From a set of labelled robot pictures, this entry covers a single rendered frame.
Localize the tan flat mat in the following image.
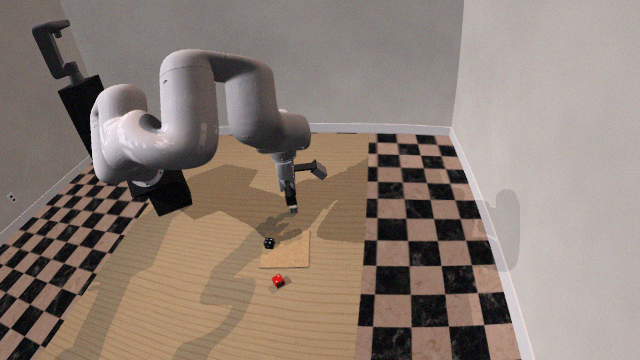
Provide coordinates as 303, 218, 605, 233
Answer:
260, 230, 310, 268

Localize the red die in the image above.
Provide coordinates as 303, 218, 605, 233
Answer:
272, 274, 285, 288

